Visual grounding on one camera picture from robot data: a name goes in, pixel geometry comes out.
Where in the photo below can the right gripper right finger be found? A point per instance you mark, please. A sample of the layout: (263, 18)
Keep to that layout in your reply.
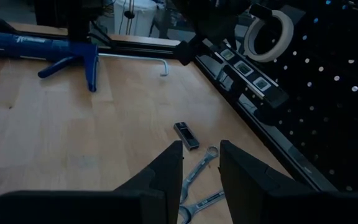
(244, 183)

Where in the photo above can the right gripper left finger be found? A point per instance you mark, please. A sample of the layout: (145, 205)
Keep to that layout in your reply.
(172, 186)

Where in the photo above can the silver combination wrench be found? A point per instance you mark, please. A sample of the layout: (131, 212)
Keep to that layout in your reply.
(202, 203)
(197, 169)

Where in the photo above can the white masking tape roll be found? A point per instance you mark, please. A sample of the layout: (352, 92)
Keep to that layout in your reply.
(286, 34)

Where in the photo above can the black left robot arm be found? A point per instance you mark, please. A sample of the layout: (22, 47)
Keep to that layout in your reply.
(78, 18)

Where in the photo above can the black peg board cart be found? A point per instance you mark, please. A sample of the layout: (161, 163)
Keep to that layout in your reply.
(337, 124)

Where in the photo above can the small black rectangular device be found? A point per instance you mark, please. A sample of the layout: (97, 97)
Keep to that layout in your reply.
(186, 137)

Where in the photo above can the white background bin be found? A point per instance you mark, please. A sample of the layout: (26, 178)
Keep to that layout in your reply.
(135, 18)

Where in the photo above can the black aluminium table frame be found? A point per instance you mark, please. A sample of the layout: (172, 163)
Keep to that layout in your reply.
(141, 48)

